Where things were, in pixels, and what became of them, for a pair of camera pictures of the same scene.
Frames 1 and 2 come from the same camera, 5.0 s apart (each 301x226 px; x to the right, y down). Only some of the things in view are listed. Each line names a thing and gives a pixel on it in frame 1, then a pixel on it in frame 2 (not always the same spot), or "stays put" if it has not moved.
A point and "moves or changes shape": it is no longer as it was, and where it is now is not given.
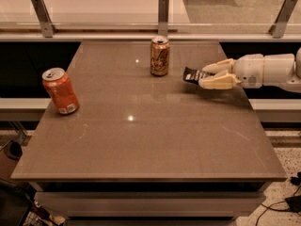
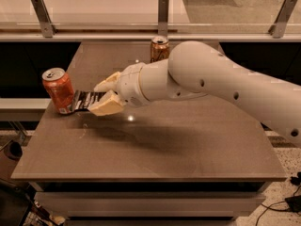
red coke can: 60,88 stays put
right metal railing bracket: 278,28 stays put
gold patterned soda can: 160,56 stays put
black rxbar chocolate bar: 195,75 moves or changes shape
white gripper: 249,69 → 130,84
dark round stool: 13,151 stays put
